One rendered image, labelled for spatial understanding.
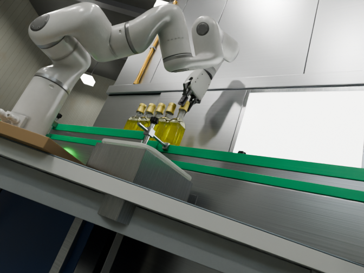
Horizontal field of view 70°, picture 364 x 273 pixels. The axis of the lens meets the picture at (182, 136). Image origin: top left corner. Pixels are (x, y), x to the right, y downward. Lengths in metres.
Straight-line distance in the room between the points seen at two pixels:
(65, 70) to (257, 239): 0.61
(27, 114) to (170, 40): 0.40
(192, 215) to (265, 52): 0.93
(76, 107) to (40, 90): 11.92
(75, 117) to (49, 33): 11.74
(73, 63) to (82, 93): 12.14
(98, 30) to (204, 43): 0.29
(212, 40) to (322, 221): 0.54
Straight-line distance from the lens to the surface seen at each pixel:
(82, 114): 12.41
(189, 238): 0.56
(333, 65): 1.16
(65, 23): 0.72
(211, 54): 0.78
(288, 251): 0.55
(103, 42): 0.72
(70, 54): 0.78
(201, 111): 1.15
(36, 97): 0.74
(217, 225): 0.52
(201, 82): 1.06
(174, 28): 0.74
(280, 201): 0.69
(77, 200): 0.60
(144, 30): 0.70
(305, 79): 1.10
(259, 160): 0.76
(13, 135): 0.60
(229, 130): 1.04
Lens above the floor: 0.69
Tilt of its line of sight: 20 degrees up
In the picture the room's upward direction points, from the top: 20 degrees clockwise
